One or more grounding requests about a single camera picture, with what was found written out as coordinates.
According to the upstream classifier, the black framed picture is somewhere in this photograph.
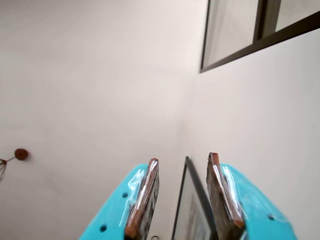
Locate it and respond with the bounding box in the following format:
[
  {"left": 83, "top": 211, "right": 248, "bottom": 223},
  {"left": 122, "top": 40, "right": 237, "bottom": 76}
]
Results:
[{"left": 171, "top": 156, "right": 220, "bottom": 240}]

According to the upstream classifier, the dark framed window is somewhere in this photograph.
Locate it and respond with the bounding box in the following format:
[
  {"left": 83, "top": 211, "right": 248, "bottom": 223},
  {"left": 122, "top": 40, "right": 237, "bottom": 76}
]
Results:
[{"left": 199, "top": 0, "right": 320, "bottom": 74}]

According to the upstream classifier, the wall lamp with wooden mount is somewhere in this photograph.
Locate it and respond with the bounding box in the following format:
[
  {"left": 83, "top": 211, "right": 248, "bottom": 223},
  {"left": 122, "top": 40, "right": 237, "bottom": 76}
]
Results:
[{"left": 0, "top": 148, "right": 29, "bottom": 184}]

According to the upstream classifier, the teal gripper finger with brown pad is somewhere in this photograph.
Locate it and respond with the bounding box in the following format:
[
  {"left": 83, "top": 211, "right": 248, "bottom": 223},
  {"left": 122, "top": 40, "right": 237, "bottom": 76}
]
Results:
[
  {"left": 79, "top": 157, "right": 160, "bottom": 240},
  {"left": 206, "top": 152, "right": 299, "bottom": 240}
]

